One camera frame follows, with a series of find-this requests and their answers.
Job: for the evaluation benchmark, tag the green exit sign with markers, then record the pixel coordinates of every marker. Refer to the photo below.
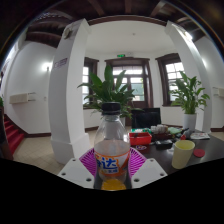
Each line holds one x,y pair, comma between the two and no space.
121,55

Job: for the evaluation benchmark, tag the tray of small jars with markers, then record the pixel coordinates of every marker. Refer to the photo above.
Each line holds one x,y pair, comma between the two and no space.
160,131

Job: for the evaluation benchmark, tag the red plastic box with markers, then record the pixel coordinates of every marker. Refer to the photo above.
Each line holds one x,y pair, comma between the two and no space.
140,139

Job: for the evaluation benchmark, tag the flat round red coaster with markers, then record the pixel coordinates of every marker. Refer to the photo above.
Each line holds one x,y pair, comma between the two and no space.
199,153

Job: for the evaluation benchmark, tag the potted green plant white pot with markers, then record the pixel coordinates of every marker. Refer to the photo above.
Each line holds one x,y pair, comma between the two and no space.
190,121
108,90

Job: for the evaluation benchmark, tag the white wall radiator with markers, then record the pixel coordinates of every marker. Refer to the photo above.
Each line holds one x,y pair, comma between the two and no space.
20,98
219,92

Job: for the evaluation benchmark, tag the flat green box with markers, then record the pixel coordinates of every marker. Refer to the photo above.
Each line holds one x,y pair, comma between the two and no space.
140,130

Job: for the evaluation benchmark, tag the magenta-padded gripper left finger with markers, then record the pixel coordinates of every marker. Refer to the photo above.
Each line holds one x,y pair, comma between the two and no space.
75,171

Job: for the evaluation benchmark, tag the black chair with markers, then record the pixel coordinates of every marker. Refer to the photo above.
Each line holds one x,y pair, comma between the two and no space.
146,118

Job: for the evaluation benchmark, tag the orange drink plastic bottle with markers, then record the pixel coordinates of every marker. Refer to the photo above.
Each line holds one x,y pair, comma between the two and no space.
111,156

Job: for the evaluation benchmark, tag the pale yellow cup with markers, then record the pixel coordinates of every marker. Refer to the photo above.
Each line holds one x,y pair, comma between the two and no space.
181,155

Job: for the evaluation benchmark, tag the red carpeted stairs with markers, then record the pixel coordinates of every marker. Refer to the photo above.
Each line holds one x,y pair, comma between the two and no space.
14,135

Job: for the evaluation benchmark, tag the green folded cloth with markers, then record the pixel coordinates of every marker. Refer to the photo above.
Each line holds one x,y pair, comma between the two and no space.
174,130

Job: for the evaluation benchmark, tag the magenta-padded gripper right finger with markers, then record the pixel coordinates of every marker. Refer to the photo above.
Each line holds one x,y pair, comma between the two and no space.
148,171

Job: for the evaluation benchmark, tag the dark wooden double door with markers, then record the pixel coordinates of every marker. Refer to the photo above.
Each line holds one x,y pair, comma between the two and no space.
146,83

